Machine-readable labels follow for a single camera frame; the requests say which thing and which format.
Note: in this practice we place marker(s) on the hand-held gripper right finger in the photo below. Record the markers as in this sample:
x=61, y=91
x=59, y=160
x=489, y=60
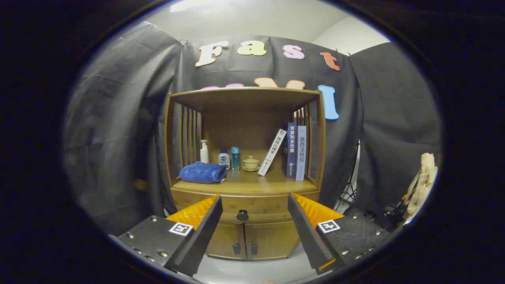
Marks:
x=303, y=232

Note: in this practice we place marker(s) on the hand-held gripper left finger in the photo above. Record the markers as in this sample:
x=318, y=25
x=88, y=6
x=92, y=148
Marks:
x=205, y=232

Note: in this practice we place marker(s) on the black drawer knob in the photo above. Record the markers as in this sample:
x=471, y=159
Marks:
x=242, y=215

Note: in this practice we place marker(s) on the wooden drawer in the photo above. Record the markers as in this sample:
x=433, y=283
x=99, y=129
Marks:
x=256, y=203

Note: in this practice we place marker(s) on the wooden cabinet door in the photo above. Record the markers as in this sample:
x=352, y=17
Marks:
x=227, y=238
x=274, y=238

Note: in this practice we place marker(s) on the wooden countertop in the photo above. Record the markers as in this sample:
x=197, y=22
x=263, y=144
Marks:
x=252, y=181

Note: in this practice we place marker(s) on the wooden cabinet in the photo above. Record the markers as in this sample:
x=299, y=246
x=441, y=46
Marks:
x=252, y=130

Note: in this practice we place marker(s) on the black tripod stand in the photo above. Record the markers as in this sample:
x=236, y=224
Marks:
x=347, y=193

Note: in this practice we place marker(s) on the blue folded towel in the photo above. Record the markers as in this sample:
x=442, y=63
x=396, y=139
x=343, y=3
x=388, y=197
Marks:
x=201, y=172

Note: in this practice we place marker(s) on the white bottle blue cap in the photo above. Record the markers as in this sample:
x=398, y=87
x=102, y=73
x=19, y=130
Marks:
x=224, y=161

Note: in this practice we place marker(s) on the pale blue book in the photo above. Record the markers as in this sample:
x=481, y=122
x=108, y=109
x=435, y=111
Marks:
x=301, y=156

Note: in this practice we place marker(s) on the white pump bottle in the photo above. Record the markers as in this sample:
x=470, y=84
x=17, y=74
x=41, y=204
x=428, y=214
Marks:
x=204, y=154

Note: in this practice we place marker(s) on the blue translucent bottle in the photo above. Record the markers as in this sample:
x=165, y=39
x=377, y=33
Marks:
x=235, y=159

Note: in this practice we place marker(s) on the dark blue book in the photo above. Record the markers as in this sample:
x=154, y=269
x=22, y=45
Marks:
x=292, y=154

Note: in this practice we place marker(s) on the beige lidded teacup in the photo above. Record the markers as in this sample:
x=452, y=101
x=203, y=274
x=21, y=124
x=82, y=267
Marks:
x=251, y=163

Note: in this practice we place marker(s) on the white book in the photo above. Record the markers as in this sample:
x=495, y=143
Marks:
x=272, y=152

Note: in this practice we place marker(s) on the black backdrop cloth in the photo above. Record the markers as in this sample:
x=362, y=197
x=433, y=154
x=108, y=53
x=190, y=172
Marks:
x=118, y=118

